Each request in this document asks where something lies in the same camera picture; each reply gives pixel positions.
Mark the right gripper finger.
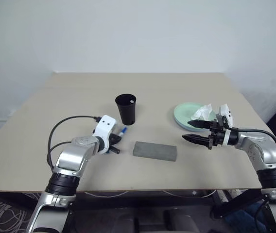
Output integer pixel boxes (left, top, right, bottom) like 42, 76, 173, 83
188, 119, 212, 130
181, 134, 210, 146

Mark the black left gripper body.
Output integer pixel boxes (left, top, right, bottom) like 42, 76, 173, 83
106, 132, 121, 155

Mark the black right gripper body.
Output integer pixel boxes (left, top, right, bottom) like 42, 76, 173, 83
207, 116, 226, 150

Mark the white tissue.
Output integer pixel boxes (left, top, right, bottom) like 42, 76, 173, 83
191, 103, 213, 121

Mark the light green plate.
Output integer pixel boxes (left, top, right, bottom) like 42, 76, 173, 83
173, 102, 218, 129

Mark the grey rectangular sponge block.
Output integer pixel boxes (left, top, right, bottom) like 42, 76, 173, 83
132, 141, 178, 163

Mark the light blue plate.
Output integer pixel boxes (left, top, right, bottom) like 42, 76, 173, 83
174, 118, 202, 130

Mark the black plastic cup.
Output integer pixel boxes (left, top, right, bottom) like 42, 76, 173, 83
115, 93, 138, 126

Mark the dark rounded shape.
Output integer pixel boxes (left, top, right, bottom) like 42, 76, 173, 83
163, 209, 197, 233

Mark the blue fabric object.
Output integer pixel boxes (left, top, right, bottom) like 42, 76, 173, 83
232, 203, 263, 233

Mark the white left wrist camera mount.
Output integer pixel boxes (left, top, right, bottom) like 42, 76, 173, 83
93, 115, 118, 154

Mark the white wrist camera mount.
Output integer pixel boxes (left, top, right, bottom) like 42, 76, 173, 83
216, 103, 234, 148
93, 115, 118, 154

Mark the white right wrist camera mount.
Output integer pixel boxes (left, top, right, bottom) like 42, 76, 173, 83
216, 103, 234, 148

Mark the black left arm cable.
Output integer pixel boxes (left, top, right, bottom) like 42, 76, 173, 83
47, 115, 102, 172

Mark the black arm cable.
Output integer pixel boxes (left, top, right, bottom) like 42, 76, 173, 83
236, 128, 276, 170
47, 115, 102, 172

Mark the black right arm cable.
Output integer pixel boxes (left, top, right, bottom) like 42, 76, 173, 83
236, 128, 276, 170

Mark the white cable under table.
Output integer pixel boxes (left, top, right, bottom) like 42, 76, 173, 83
163, 190, 217, 198
84, 191, 129, 197

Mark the black metal table frame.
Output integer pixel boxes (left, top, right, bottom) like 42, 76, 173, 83
0, 189, 270, 219

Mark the white floor cable tangle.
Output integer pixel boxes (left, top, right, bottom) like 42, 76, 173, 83
0, 193, 35, 233

